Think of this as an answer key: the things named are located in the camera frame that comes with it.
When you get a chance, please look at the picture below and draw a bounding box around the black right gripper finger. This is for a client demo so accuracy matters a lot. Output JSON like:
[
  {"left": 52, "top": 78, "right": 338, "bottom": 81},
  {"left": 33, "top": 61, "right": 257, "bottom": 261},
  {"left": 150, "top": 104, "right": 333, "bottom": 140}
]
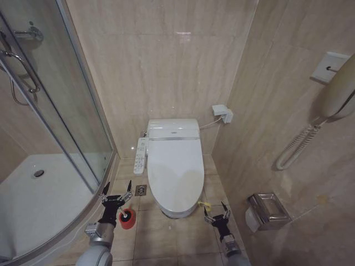
[
  {"left": 220, "top": 201, "right": 231, "bottom": 221},
  {"left": 203, "top": 207, "right": 216, "bottom": 224}
]

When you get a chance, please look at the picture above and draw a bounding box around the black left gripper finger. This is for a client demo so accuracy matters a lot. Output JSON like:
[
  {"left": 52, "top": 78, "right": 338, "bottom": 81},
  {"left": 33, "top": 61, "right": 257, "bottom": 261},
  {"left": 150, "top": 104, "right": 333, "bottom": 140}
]
[
  {"left": 119, "top": 180, "right": 133, "bottom": 205},
  {"left": 98, "top": 182, "right": 111, "bottom": 201}
]

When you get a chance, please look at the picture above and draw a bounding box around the red toilet brush holder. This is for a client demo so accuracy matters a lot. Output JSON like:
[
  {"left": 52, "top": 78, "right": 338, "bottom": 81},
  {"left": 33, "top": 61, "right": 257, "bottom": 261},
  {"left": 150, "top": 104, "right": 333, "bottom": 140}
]
[{"left": 119, "top": 208, "right": 137, "bottom": 231}]

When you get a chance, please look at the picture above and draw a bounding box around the white toilet paper roll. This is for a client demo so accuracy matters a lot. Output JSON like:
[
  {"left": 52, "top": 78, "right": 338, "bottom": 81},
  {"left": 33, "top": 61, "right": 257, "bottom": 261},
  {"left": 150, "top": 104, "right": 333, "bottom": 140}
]
[{"left": 245, "top": 208, "right": 260, "bottom": 233}]

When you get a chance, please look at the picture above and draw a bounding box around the white toilet bowl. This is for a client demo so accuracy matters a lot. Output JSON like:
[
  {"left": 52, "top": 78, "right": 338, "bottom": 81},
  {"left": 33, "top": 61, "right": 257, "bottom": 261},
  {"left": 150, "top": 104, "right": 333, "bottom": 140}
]
[{"left": 155, "top": 193, "right": 201, "bottom": 219}]

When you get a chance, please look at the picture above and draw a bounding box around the steel toilet paper holder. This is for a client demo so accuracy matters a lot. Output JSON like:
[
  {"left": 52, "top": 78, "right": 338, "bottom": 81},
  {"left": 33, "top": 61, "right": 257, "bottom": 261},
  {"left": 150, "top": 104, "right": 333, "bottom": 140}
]
[{"left": 247, "top": 191, "right": 292, "bottom": 232}]

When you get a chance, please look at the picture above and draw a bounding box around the white toilet lid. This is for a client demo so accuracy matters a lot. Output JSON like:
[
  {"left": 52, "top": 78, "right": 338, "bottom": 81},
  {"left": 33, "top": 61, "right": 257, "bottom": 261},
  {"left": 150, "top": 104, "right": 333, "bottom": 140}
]
[{"left": 146, "top": 137, "right": 205, "bottom": 213}]

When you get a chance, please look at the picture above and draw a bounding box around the white toilet tank unit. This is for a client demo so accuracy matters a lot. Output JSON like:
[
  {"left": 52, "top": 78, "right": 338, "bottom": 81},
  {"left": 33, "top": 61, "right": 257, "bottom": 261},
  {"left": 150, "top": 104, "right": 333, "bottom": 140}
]
[{"left": 146, "top": 118, "right": 200, "bottom": 141}]

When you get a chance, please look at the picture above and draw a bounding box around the white bidet control panel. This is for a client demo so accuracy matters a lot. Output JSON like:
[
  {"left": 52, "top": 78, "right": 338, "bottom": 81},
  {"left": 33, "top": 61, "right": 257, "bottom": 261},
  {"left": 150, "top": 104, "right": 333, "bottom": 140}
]
[{"left": 133, "top": 137, "right": 148, "bottom": 175}]

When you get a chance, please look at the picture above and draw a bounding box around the white shower tray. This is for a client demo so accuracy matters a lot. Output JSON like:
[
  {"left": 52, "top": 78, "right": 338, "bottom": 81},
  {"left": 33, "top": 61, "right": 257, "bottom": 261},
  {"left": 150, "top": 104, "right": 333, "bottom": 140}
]
[{"left": 0, "top": 154, "right": 117, "bottom": 264}]

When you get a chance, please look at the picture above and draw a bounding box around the glass shower door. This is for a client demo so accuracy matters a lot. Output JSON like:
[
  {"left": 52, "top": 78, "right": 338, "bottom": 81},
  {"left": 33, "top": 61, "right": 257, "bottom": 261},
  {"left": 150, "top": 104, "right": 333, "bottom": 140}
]
[{"left": 0, "top": 0, "right": 116, "bottom": 195}]

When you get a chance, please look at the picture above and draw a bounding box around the chrome shower faucet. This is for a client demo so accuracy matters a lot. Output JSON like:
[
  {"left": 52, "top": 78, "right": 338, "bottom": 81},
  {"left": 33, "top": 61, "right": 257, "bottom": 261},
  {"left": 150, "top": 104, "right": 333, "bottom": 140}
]
[{"left": 13, "top": 22, "right": 44, "bottom": 42}]

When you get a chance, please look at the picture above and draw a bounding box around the white power cable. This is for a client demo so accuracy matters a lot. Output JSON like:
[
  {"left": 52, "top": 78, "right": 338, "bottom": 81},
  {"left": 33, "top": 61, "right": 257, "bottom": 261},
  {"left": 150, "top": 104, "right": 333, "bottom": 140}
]
[{"left": 199, "top": 115, "right": 224, "bottom": 129}]

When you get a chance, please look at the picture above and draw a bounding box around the white wall power socket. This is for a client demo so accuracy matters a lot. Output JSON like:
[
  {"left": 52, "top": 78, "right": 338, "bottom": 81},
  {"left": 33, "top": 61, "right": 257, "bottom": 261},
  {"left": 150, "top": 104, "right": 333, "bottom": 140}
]
[{"left": 211, "top": 104, "right": 235, "bottom": 124}]

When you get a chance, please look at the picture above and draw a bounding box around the chrome shower hose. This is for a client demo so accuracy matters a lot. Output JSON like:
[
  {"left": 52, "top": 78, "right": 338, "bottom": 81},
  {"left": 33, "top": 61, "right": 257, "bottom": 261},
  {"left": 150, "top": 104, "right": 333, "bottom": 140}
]
[{"left": 10, "top": 74, "right": 39, "bottom": 106}]

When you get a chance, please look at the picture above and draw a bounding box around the chrome shower door handle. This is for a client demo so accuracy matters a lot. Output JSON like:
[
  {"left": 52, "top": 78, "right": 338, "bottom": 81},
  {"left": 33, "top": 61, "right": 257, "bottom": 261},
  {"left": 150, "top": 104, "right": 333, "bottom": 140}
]
[{"left": 0, "top": 49, "right": 41, "bottom": 94}]

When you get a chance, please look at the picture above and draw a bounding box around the beige wall telephone handset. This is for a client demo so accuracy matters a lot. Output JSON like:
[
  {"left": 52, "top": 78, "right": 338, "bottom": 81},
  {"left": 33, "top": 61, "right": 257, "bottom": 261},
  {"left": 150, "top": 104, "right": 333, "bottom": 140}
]
[{"left": 317, "top": 52, "right": 355, "bottom": 119}]

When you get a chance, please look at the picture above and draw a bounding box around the white telephone wall plate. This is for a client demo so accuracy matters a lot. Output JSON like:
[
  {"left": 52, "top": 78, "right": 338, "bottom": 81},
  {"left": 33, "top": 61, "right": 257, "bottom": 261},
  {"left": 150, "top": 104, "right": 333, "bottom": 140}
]
[{"left": 310, "top": 52, "right": 351, "bottom": 84}]

